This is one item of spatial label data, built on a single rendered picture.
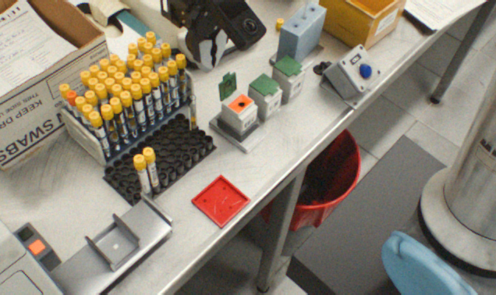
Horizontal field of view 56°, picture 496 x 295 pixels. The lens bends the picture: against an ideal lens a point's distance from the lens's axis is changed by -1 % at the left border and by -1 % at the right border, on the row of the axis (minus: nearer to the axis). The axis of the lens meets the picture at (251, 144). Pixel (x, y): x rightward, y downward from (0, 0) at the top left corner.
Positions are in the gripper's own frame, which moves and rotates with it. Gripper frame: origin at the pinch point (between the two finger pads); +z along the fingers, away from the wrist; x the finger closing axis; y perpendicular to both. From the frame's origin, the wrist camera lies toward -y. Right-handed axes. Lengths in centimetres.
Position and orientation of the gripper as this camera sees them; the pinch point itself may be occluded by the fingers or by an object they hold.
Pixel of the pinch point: (211, 68)
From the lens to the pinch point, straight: 78.8
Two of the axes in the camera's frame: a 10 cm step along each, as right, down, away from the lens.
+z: -0.6, 5.8, 8.1
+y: -7.4, -5.7, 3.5
